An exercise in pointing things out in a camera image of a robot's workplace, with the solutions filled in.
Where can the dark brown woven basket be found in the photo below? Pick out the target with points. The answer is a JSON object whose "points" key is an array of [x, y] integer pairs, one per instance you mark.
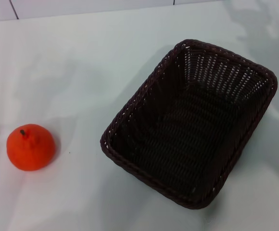
{"points": [[190, 134]]}

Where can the orange toy fruit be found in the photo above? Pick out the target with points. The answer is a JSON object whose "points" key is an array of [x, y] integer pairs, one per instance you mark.
{"points": [[31, 150]]}

